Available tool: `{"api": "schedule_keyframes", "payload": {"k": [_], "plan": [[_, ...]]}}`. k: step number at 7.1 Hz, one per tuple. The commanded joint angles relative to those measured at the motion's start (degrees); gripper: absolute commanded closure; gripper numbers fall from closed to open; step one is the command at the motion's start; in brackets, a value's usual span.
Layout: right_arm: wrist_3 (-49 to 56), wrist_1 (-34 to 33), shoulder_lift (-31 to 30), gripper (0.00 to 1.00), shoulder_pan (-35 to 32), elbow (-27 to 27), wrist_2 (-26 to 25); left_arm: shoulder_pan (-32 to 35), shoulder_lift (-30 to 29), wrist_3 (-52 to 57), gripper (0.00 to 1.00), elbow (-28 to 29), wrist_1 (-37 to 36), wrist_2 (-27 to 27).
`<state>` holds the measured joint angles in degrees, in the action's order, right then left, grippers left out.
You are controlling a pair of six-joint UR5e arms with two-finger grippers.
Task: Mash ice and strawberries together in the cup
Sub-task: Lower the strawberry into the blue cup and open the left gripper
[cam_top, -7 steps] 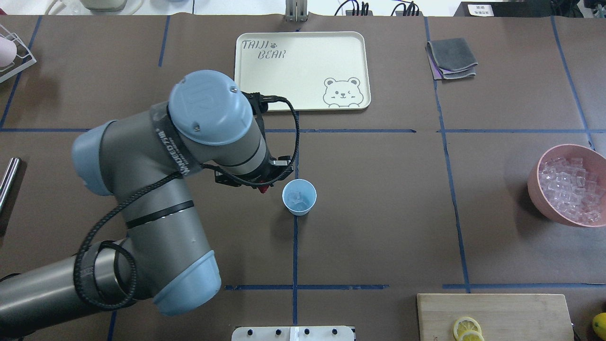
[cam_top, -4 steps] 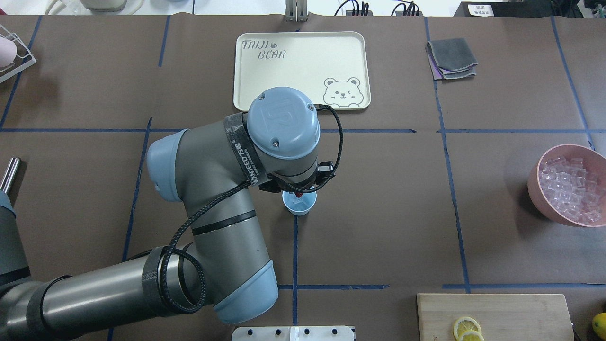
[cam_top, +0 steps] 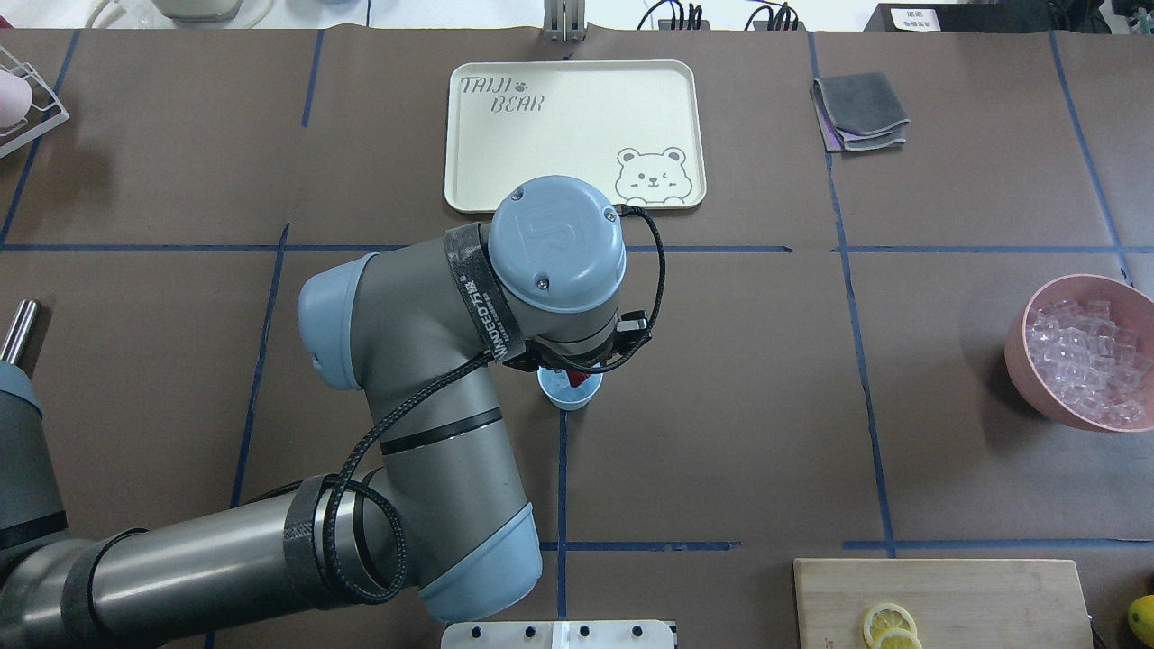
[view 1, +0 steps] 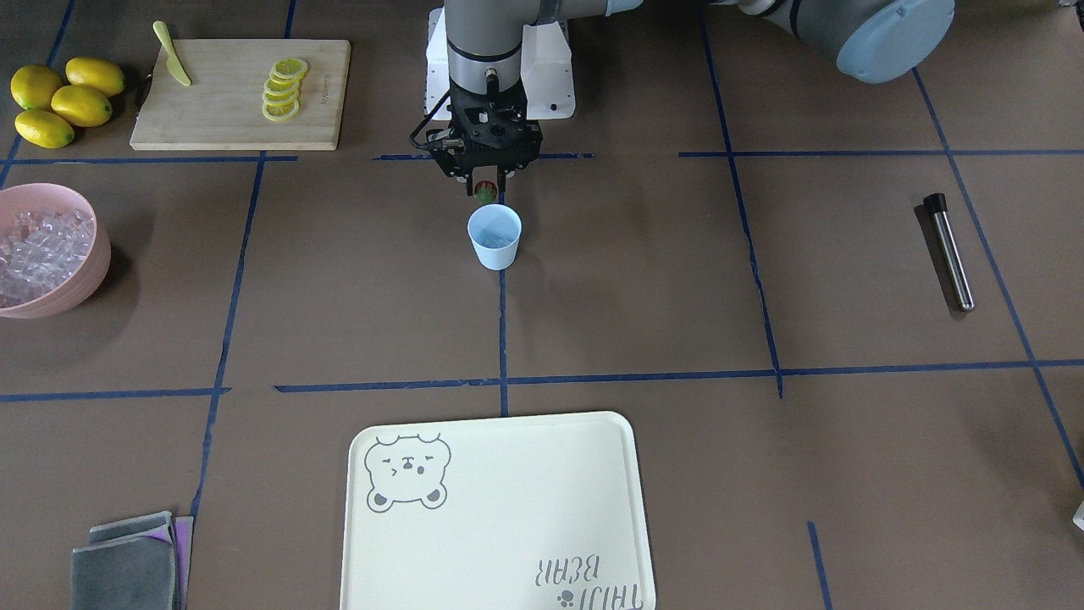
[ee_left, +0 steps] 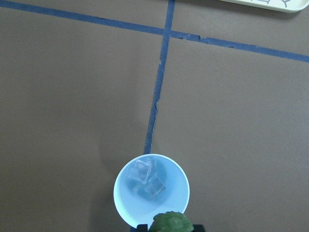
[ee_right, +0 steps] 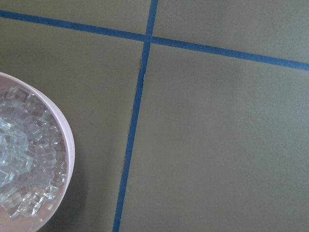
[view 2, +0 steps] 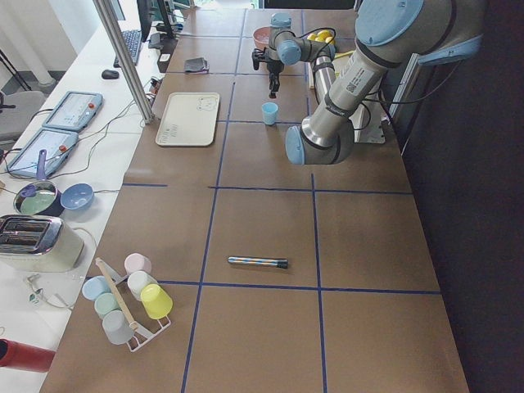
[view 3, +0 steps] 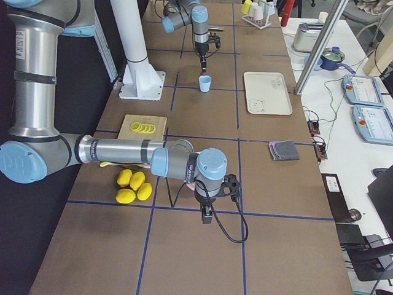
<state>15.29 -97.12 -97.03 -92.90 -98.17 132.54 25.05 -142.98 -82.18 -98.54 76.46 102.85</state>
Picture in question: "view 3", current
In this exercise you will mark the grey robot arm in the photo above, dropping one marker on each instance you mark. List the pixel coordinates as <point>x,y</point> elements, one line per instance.
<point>84,105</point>
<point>179,14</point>

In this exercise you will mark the yellow cup on rack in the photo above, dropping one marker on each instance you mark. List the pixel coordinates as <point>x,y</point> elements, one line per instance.
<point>246,7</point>

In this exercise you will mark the blue saucepan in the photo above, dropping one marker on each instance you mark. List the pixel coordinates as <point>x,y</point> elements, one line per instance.
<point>333,58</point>

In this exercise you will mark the cream bear serving tray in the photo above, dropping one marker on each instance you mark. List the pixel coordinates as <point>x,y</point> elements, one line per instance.
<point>266,94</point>

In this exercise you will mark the pink bowl of ice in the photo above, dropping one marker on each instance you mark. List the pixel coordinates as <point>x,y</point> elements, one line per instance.
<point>191,168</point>

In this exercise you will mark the pink cup on rack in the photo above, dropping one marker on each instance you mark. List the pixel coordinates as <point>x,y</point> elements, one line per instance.
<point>258,13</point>

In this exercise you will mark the red bottle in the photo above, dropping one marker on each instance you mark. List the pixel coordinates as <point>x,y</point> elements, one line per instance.
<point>287,12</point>

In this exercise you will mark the upper blue teach pendant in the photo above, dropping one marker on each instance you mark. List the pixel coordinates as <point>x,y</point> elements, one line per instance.
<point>362,90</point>

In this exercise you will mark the blue teach pendant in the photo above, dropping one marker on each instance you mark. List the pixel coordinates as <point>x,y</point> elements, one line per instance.
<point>374,124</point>
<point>362,90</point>

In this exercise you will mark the lemon slice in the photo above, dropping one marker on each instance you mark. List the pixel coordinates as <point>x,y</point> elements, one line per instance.
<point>135,126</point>
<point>147,129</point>

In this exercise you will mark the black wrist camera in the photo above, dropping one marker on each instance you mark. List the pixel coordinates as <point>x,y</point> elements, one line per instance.
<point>231,187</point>
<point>215,39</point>

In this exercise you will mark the lower blue teach pendant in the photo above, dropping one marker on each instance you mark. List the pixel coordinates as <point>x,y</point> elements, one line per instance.
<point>374,124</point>

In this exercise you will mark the silver toaster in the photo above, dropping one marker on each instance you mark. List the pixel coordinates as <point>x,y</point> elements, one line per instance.
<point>306,36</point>

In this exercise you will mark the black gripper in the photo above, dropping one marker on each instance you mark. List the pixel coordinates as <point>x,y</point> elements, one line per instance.
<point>201,50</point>
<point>205,201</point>

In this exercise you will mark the whole yellow lemon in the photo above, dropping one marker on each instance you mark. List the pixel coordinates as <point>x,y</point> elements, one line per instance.
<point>123,178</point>

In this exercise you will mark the grey folded cloth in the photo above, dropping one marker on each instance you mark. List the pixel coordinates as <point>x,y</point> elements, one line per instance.
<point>283,150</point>

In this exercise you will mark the light blue paper cup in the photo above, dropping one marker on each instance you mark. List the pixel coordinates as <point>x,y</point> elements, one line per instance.
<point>204,83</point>

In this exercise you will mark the aluminium frame post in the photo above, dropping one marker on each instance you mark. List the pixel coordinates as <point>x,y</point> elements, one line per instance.
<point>321,43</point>

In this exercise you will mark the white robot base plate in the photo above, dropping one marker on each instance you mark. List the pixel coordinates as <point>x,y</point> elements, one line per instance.
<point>136,89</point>

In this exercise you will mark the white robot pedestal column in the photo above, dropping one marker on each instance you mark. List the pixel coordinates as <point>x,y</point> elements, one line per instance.
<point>128,16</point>

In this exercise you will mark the wooden cutting board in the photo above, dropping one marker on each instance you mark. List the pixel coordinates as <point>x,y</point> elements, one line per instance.
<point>157,128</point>

